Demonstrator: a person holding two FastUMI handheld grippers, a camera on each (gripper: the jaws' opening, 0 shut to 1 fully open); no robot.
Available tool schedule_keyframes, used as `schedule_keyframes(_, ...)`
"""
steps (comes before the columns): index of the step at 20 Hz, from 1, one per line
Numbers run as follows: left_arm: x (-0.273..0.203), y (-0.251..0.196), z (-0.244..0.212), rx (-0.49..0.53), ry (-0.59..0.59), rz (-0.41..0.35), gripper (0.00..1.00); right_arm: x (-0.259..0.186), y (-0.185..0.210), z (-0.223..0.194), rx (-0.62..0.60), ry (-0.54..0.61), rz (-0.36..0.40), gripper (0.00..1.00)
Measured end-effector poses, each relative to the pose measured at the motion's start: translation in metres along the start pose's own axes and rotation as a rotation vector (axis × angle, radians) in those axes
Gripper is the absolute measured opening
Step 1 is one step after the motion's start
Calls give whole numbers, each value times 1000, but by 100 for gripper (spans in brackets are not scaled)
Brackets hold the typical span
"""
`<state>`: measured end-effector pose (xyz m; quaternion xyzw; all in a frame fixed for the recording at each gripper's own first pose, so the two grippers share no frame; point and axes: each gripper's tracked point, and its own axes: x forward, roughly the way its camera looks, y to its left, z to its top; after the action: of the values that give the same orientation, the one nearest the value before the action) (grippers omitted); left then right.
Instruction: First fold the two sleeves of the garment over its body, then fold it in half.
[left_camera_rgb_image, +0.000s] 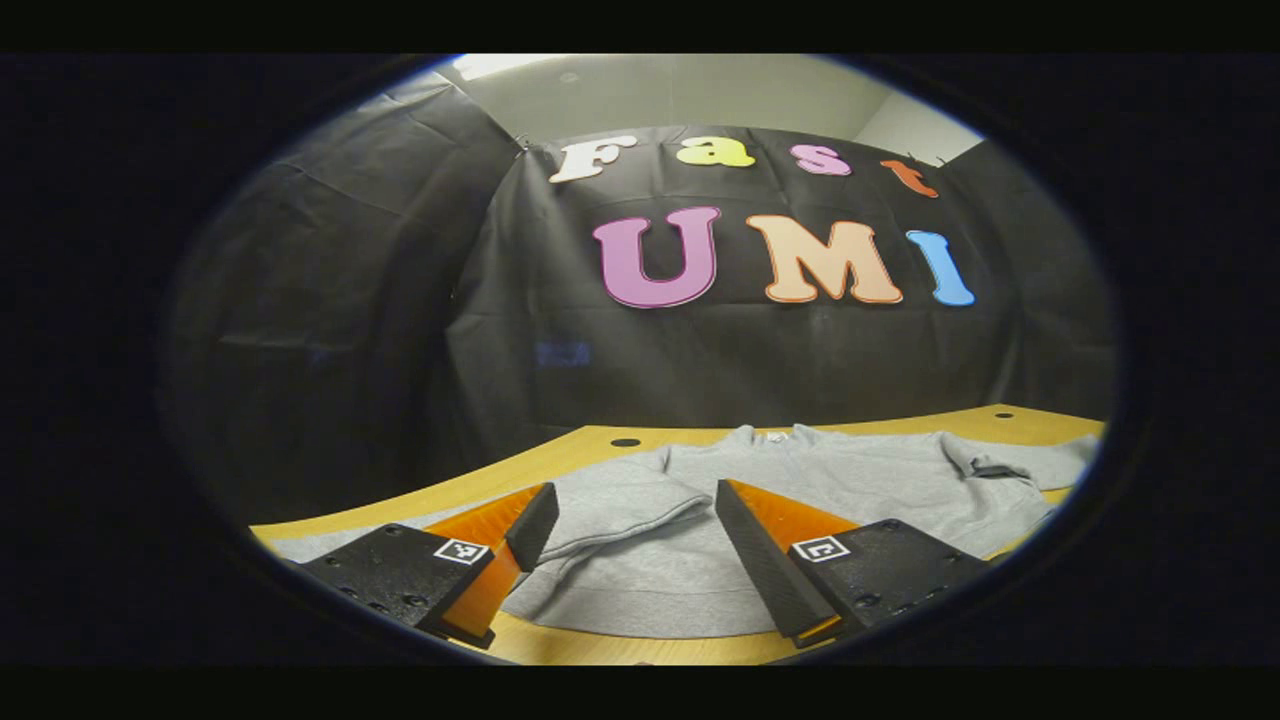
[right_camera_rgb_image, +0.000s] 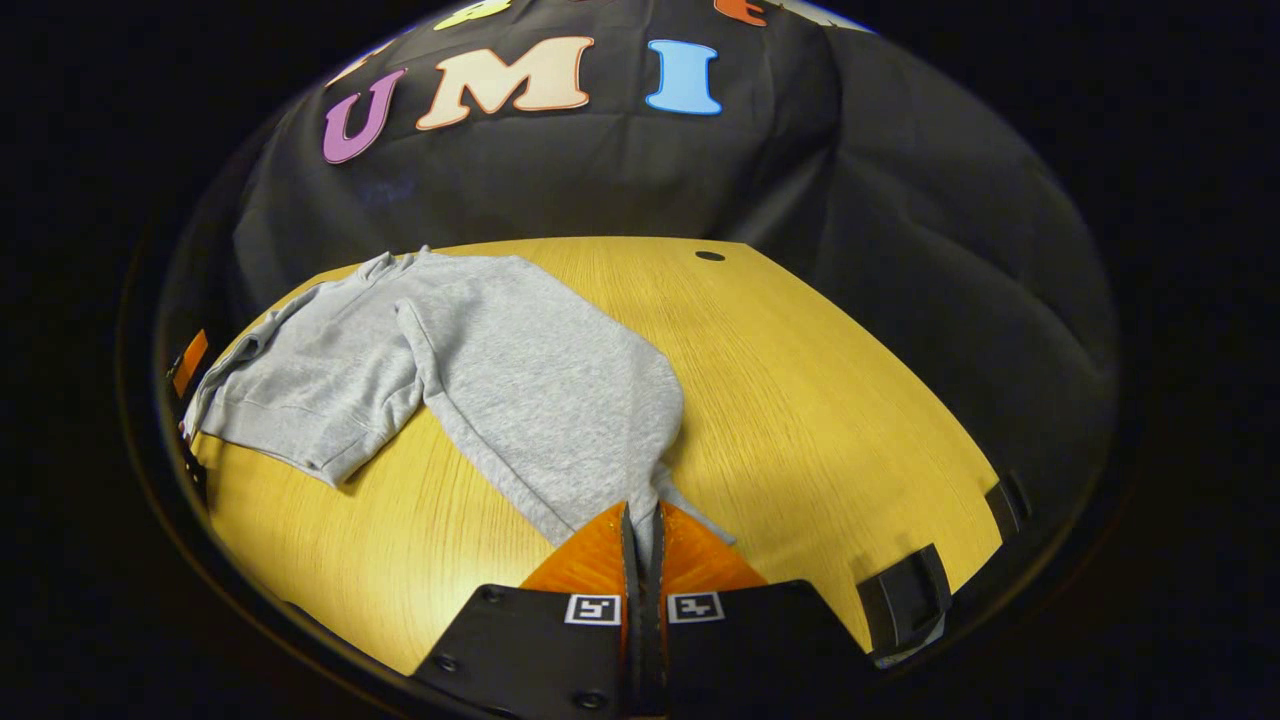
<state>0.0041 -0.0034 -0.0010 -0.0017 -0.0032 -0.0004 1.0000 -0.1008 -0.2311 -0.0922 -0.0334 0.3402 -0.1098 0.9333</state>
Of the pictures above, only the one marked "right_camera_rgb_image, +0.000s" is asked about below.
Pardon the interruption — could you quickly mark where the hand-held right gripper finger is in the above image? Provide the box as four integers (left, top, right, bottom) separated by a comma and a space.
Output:
410, 500, 642, 720
645, 500, 886, 720

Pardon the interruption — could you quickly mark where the grey sweatshirt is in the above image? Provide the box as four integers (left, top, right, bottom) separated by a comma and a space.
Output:
180, 245, 736, 566

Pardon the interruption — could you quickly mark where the black table edge clamp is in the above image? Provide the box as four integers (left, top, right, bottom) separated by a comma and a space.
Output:
984, 472, 1033, 541
856, 543, 954, 663

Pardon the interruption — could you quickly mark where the black backdrop cloth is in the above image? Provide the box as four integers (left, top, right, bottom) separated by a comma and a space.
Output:
160, 0, 1119, 521

